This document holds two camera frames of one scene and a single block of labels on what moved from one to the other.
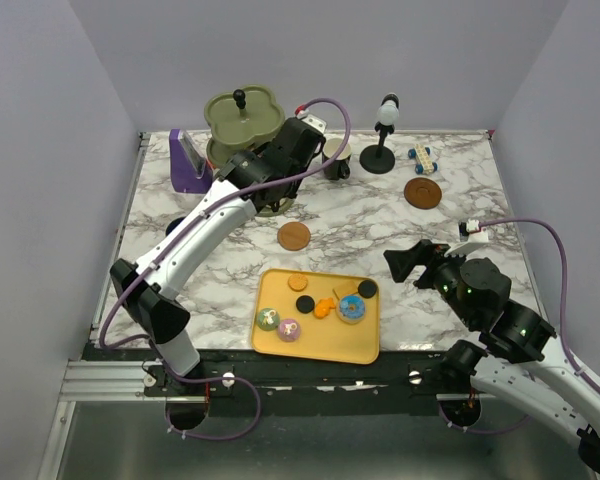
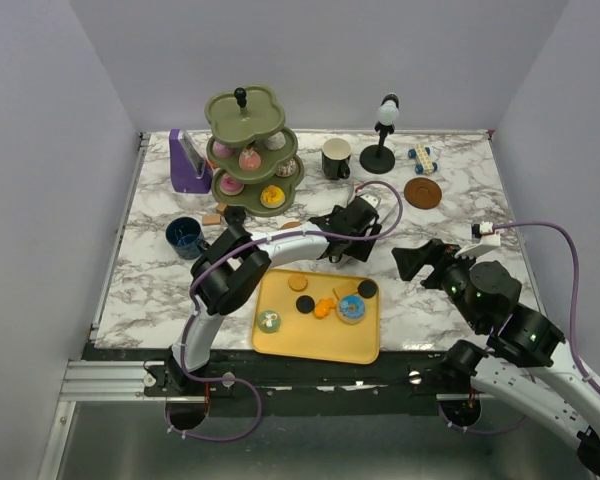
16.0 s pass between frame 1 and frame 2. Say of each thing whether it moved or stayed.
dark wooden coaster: stayed
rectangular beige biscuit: stayed
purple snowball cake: moved
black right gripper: stayed
